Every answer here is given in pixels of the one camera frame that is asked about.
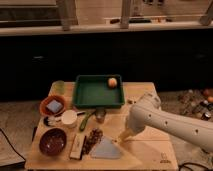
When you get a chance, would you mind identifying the orange plastic bowl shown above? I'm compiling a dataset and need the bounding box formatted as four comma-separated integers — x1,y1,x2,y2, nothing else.
39,95,67,116

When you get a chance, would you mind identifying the dark maroon bowl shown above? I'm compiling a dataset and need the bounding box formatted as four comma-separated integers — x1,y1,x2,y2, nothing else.
39,128,67,156

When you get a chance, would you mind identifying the silver fork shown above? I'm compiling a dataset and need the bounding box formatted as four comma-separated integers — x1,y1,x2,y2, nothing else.
127,99,136,104

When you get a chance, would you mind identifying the black cable right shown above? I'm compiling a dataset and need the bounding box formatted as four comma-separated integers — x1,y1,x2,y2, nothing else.
178,161,213,171

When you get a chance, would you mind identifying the white ceramic mug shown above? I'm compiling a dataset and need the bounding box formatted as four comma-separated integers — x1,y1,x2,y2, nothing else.
61,110,77,128

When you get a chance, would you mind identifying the green plastic tray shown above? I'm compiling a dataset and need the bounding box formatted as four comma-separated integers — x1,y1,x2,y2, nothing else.
72,75,125,108

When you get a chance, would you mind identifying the light green plastic cup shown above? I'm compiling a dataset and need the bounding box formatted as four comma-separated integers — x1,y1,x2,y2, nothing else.
53,80,64,95

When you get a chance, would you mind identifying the black cable left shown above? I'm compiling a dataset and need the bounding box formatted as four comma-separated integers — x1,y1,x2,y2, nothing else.
0,128,27,163

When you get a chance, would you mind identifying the small metal cup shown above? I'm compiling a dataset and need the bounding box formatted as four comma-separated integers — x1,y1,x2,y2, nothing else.
95,109,106,123

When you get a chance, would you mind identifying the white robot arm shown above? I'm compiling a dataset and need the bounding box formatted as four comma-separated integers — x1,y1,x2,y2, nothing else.
126,93,213,153

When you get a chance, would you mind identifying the light blue triangular cloth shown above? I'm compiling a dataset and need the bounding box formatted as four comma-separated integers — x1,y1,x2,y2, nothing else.
90,137,122,159

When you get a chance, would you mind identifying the dark grape bunch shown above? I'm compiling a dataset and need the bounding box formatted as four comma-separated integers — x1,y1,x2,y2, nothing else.
83,128,103,154

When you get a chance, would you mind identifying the green cucumber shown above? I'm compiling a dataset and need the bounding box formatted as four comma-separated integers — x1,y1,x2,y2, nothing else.
79,112,95,132

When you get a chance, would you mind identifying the orange peach fruit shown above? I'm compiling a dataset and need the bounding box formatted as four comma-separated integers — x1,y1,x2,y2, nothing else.
108,78,117,88

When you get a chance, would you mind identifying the blue sponge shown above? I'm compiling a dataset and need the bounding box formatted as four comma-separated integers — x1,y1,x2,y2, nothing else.
46,100,63,113

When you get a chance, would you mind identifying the black cable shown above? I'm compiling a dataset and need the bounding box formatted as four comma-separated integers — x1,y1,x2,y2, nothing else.
178,161,213,171
0,128,27,163

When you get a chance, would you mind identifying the wooden block brush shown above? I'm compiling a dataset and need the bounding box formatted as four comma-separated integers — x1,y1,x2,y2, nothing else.
69,133,85,160

